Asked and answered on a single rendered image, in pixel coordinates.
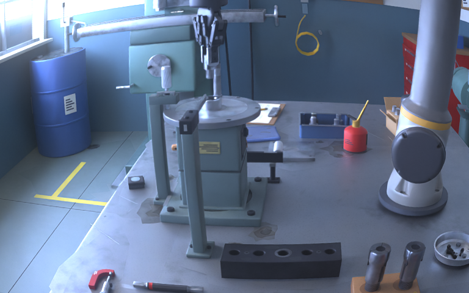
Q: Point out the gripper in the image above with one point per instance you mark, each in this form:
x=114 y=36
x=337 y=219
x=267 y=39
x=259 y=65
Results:
x=207 y=3

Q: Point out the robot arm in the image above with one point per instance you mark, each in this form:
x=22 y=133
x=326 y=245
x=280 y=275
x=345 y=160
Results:
x=432 y=55

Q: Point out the teal spin-index fixture body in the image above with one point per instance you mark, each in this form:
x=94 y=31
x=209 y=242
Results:
x=220 y=164

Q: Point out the black block with holes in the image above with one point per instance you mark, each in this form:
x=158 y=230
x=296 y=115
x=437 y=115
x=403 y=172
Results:
x=280 y=263

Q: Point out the grey steel collet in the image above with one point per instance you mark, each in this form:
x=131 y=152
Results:
x=411 y=265
x=376 y=267

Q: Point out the wooden collet block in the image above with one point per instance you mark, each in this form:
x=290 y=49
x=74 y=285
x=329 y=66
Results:
x=357 y=285

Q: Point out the teal milling machine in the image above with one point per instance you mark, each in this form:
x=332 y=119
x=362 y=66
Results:
x=161 y=55

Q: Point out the brown clipboard with paper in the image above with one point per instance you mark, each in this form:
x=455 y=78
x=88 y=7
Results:
x=265 y=113

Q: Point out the blue cloth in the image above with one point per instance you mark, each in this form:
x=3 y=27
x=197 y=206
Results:
x=262 y=133

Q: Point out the black lever with white knob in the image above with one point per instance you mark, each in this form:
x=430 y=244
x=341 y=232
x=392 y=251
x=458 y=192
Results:
x=263 y=156

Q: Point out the grey drum pump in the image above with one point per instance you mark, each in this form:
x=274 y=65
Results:
x=66 y=33

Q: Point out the blue parts tray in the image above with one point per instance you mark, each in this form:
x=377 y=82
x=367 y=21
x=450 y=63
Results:
x=322 y=130

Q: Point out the grey flat bar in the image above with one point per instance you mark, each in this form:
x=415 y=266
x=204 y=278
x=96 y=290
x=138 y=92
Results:
x=298 y=159

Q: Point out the small black box white disc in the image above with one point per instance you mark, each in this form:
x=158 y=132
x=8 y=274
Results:
x=136 y=182

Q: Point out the blue drum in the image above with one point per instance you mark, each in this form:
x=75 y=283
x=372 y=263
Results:
x=60 y=110

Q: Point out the red oil can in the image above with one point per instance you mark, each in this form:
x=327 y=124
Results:
x=354 y=139

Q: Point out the window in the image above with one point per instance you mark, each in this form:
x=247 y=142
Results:
x=22 y=22

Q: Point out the cardboard box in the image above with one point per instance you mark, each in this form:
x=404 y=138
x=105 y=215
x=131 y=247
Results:
x=390 y=117

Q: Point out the black and red scriber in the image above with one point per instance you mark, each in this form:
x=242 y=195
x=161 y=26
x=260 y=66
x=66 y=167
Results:
x=165 y=286

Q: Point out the red micrometer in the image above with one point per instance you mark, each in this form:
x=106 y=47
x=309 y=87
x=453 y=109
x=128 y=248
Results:
x=99 y=275

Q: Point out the grey bowl with screws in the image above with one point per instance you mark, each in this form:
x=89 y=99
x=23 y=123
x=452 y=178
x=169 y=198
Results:
x=445 y=256

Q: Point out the dark grey round base plate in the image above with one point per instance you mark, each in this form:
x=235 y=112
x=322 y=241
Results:
x=414 y=210

